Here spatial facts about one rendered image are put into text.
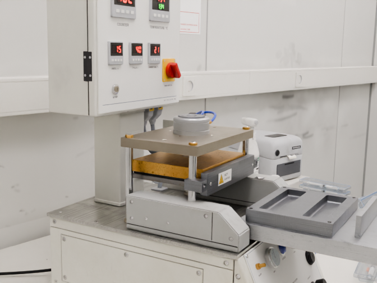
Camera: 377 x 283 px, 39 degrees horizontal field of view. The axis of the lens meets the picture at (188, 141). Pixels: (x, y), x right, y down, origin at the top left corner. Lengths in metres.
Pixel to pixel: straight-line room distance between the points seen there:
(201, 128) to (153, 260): 0.29
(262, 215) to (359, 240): 0.18
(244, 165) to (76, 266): 0.43
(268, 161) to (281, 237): 1.03
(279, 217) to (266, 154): 1.03
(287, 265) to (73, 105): 0.55
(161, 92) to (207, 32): 0.81
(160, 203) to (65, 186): 0.65
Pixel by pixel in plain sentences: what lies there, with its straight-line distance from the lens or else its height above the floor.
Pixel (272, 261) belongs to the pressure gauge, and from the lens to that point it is 1.05.
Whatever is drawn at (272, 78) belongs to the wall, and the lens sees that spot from 2.36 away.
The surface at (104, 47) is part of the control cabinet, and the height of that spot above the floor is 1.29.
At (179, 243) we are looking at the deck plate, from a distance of 1.01.
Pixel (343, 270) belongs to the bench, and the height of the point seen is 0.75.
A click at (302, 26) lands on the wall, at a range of 2.66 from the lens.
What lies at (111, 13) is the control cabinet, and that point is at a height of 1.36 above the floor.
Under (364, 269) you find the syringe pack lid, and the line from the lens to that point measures 1.38.
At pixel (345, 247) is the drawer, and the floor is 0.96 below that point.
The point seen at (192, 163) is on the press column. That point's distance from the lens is 1.01.
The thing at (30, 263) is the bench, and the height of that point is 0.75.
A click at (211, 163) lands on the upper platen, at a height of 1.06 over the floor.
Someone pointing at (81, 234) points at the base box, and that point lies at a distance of 1.16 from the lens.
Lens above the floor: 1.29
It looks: 10 degrees down
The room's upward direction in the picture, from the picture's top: 1 degrees clockwise
